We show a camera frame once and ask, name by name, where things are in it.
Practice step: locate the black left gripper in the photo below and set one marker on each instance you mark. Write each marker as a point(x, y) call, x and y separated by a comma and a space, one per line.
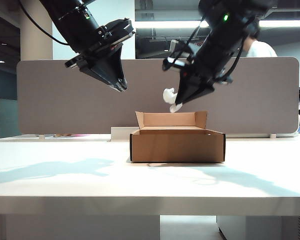
point(95, 53)

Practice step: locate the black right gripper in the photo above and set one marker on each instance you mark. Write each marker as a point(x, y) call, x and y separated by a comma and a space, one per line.
point(202, 73)

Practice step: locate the white paper ball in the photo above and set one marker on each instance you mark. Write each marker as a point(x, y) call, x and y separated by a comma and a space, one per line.
point(168, 96)

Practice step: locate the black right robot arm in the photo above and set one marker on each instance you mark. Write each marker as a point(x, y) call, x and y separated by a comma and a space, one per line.
point(227, 32)

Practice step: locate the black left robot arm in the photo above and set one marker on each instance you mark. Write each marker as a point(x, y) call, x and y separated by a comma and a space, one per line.
point(70, 22)

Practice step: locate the brown open cardboard box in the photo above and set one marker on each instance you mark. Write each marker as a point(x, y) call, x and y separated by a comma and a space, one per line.
point(177, 150)

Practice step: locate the grey desk divider panel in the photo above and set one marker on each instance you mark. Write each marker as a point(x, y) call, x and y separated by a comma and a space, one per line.
point(65, 100)

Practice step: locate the white rectangular block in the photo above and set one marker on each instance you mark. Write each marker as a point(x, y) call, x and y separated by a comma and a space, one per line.
point(120, 133)

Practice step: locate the long ceiling light strip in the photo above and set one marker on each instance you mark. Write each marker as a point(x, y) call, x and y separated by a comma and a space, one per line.
point(165, 24)

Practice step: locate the pink flat item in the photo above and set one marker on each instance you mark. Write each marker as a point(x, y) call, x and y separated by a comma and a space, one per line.
point(81, 135)

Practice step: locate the person in white shirt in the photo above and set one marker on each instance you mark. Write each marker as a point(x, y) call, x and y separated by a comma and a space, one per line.
point(261, 50)

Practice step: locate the brown flat item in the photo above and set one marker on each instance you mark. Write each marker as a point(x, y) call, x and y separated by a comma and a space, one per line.
point(62, 135)

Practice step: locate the white divider foot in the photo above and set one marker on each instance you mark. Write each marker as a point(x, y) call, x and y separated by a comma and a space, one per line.
point(41, 137)
point(272, 136)

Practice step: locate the grey under-desk panel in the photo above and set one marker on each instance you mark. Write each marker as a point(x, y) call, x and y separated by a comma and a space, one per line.
point(77, 228)

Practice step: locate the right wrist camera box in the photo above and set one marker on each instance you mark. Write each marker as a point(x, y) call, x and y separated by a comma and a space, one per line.
point(176, 63)

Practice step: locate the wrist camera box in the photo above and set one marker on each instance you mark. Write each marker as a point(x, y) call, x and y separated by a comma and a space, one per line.
point(176, 63)
point(117, 28)

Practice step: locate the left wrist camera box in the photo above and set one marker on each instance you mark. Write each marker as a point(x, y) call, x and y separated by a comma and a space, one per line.
point(117, 28)

